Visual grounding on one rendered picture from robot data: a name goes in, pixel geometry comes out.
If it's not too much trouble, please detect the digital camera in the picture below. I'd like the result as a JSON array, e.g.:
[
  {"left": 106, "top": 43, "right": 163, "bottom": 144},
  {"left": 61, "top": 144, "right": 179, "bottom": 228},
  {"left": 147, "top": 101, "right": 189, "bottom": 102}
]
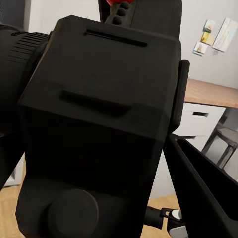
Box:
[{"left": 0, "top": 0, "right": 190, "bottom": 238}]

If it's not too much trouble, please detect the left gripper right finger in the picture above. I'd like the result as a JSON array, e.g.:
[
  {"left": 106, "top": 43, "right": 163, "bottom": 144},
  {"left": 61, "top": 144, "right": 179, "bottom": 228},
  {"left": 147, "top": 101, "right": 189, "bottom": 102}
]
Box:
[{"left": 163, "top": 133, "right": 238, "bottom": 238}]

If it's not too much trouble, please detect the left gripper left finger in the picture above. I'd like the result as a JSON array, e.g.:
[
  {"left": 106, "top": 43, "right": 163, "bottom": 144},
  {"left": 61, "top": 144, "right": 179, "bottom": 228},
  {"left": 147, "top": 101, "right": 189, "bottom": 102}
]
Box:
[{"left": 0, "top": 132, "right": 25, "bottom": 191}]

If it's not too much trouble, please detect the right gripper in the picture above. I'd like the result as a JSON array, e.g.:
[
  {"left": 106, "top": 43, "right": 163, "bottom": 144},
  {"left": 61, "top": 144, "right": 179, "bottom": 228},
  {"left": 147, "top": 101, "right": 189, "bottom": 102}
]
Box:
[{"left": 144, "top": 206, "right": 153, "bottom": 226}]

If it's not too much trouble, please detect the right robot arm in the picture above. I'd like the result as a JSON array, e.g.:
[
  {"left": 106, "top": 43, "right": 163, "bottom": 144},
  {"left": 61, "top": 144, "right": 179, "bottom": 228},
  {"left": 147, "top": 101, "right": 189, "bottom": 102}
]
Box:
[{"left": 144, "top": 206, "right": 188, "bottom": 238}]

